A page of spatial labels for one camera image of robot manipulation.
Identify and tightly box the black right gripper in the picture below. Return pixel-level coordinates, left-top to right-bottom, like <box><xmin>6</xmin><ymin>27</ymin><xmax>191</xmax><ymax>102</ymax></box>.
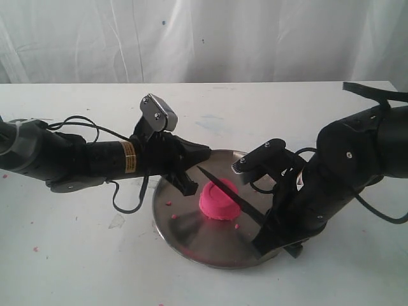
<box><xmin>251</xmin><ymin>106</ymin><xmax>388</xmax><ymax>258</ymax></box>

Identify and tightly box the black knife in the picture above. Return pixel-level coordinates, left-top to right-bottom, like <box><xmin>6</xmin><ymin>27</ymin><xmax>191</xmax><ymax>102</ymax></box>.
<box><xmin>197</xmin><ymin>166</ymin><xmax>265</xmax><ymax>226</ymax></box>

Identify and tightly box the white backdrop sheet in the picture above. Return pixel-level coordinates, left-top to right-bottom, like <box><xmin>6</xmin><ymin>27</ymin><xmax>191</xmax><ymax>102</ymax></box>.
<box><xmin>1</xmin><ymin>1</ymin><xmax>407</xmax><ymax>91</ymax></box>

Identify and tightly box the round stainless steel plate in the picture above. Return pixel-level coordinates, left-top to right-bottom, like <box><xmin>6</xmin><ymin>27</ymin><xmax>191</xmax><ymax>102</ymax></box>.
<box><xmin>152</xmin><ymin>150</ymin><xmax>282</xmax><ymax>269</ymax></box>

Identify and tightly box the clear tape piece lower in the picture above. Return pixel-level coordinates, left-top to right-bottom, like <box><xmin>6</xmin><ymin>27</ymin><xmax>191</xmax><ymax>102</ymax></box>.
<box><xmin>108</xmin><ymin>214</ymin><xmax>126</xmax><ymax>230</ymax></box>

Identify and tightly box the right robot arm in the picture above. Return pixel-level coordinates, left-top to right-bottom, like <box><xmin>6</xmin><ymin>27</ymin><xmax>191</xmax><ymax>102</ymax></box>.
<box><xmin>252</xmin><ymin>106</ymin><xmax>407</xmax><ymax>257</ymax></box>

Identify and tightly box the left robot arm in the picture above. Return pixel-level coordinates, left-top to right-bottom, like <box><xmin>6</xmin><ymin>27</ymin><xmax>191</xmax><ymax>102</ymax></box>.
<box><xmin>1</xmin><ymin>118</ymin><xmax>211</xmax><ymax>196</ymax></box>

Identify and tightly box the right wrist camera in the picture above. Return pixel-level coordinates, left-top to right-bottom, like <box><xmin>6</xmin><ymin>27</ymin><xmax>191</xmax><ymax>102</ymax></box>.
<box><xmin>231</xmin><ymin>138</ymin><xmax>289</xmax><ymax>185</ymax></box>

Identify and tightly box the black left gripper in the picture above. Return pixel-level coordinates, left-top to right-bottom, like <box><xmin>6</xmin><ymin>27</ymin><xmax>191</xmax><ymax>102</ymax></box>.
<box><xmin>82</xmin><ymin>133</ymin><xmax>210</xmax><ymax>196</ymax></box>

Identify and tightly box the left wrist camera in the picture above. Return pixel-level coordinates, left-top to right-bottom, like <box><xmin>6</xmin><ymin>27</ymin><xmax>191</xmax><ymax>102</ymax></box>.
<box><xmin>140</xmin><ymin>93</ymin><xmax>178</xmax><ymax>132</ymax></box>

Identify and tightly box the pink play dough lump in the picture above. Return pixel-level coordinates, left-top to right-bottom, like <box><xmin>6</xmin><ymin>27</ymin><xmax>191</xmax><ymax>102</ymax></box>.
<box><xmin>199</xmin><ymin>181</ymin><xmax>241</xmax><ymax>221</ymax></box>

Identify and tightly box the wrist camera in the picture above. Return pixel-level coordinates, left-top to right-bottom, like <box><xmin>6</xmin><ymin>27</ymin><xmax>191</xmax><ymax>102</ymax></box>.
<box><xmin>231</xmin><ymin>138</ymin><xmax>289</xmax><ymax>185</ymax></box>
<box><xmin>140</xmin><ymin>93</ymin><xmax>178</xmax><ymax>132</ymax></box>

